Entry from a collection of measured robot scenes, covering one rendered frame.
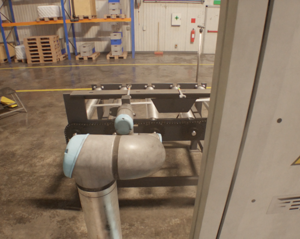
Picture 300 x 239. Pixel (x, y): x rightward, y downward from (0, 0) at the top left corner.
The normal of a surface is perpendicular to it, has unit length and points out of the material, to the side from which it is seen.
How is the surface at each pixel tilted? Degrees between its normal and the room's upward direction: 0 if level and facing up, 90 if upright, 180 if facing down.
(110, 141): 13
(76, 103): 90
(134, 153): 45
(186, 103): 90
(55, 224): 0
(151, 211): 0
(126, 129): 85
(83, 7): 90
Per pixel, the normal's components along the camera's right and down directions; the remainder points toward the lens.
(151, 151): 0.70, -0.33
